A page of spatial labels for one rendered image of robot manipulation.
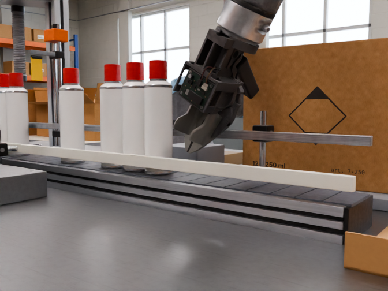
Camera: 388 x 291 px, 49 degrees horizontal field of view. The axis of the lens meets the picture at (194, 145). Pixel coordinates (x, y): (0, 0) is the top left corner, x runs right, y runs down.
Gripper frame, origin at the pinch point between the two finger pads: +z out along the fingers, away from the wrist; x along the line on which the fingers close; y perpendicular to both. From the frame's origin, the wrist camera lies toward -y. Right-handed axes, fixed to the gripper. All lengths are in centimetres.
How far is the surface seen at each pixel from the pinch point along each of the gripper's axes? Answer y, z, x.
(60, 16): -14, 1, -65
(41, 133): -126, 133, -203
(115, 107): 1.7, 3.2, -18.8
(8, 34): -370, 237, -692
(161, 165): 4.6, 4.5, -1.3
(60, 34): -7, 2, -54
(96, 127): -2.4, 12.4, -25.9
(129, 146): 2.8, 7.2, -10.8
